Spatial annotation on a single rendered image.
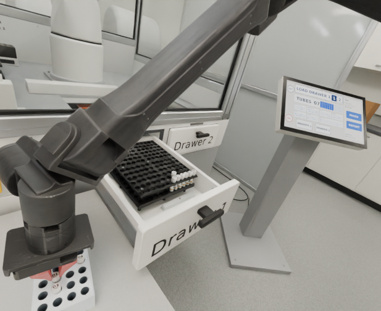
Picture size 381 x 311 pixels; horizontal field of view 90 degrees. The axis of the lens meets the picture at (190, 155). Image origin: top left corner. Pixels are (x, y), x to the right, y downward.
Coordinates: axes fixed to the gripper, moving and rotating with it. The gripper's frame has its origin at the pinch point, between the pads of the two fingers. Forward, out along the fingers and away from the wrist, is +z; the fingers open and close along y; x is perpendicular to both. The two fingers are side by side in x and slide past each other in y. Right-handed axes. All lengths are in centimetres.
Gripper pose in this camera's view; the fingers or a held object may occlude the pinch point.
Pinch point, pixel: (55, 272)
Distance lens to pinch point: 44.1
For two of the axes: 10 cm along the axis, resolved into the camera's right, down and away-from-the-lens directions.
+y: -7.9, 0.6, -6.0
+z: -2.8, 8.5, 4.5
